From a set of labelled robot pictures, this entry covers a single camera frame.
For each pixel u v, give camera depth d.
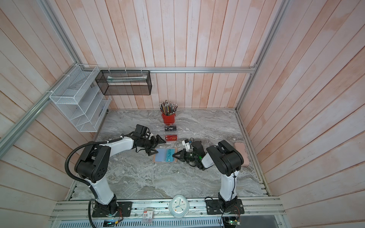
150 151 0.90
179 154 0.88
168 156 0.92
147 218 0.70
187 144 0.90
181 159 0.84
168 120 1.13
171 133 1.04
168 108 1.01
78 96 0.70
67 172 0.45
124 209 0.73
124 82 1.04
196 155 0.78
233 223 0.70
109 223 0.70
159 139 0.88
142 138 0.79
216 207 0.73
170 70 0.95
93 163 0.49
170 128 0.98
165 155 0.93
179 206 0.72
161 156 0.93
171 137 0.99
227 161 0.53
